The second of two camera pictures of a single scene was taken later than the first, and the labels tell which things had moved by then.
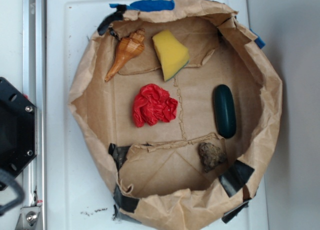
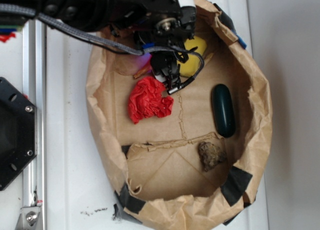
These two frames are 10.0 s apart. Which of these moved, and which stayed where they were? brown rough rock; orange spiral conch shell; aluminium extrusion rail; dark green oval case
Moved: orange spiral conch shell
Stayed: brown rough rock; dark green oval case; aluminium extrusion rail
